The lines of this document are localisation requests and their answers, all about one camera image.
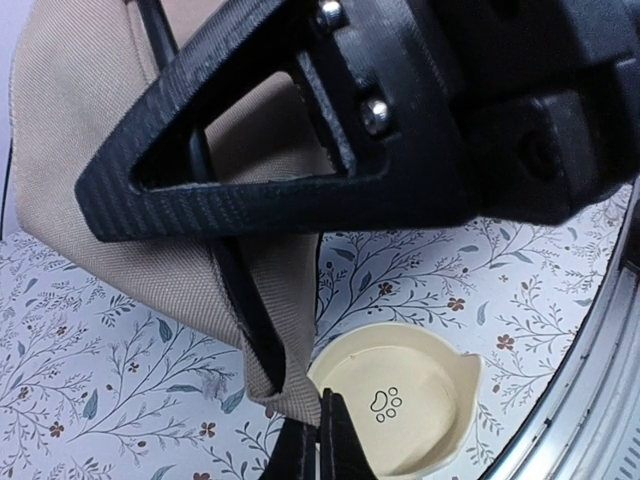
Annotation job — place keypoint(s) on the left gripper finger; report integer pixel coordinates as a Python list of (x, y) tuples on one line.
[(303, 117)]

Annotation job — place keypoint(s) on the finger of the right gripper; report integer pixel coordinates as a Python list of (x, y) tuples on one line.
[(341, 453), (294, 455)]

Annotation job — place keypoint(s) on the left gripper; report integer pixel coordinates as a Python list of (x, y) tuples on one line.
[(545, 99)]

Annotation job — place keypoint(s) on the black tent pole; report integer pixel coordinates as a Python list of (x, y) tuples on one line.
[(252, 316)]

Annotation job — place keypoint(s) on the beige pet tent fabric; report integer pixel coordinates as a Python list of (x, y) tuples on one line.
[(78, 68)]

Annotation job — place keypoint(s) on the cream paw print bowl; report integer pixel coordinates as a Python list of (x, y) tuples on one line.
[(411, 395)]

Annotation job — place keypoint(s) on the front aluminium rail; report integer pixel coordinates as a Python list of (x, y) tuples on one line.
[(577, 429)]

